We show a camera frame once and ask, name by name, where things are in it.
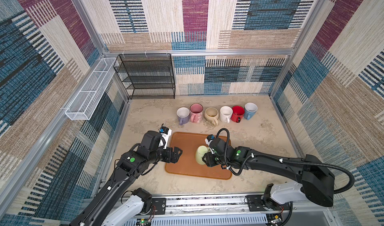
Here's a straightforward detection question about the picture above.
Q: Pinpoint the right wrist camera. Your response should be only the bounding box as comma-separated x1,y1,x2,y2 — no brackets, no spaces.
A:
205,134,215,154

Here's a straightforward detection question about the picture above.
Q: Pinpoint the pink patterned mug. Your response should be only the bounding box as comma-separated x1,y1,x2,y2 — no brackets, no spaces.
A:
190,103,204,123

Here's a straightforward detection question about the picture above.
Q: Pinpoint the light green mug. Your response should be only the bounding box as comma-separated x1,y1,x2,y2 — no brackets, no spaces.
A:
195,146,210,165

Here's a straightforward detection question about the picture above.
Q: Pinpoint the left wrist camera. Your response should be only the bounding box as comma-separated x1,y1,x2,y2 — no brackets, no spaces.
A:
159,124,172,149

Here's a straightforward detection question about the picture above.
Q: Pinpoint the purple mug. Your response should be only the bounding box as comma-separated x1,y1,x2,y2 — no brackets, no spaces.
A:
177,107,190,125

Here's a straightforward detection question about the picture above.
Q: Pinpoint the white wire mesh basket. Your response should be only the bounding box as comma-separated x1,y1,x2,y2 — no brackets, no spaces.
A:
65,58,117,121

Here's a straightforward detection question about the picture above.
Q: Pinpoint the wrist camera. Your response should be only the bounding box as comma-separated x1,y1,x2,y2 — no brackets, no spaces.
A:
159,124,172,149
205,134,215,154

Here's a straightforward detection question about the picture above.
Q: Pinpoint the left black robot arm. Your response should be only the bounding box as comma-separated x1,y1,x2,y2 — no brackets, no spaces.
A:
70,126,183,226

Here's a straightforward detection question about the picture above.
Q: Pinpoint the beige speckled mug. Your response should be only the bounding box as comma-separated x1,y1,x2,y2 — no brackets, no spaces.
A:
204,107,219,126

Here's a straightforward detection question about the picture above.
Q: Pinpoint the brown rectangular tray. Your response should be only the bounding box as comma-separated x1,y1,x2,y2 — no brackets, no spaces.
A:
165,132,232,180

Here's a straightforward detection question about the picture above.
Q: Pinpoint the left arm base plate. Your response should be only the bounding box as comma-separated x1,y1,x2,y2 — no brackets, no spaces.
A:
150,198,167,216

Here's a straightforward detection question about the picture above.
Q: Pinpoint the blue polka dot mug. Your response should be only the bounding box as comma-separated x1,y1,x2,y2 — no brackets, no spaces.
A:
244,102,258,120

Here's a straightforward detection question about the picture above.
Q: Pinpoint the red mug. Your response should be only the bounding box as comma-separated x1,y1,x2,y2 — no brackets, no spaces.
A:
231,106,245,123

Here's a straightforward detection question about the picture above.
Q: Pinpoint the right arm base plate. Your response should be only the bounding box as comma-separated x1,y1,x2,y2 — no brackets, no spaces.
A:
244,195,291,212

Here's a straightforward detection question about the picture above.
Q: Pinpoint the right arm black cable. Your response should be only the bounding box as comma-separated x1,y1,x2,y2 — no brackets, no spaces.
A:
215,128,356,226

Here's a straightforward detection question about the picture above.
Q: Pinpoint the black wire shelf rack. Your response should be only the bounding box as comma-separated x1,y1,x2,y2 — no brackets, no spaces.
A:
115,53,176,100

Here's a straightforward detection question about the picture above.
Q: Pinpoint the white mug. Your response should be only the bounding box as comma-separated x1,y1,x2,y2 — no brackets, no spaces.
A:
220,106,233,123

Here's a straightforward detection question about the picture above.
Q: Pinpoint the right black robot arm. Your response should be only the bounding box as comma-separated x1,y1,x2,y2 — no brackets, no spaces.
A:
202,135,335,207

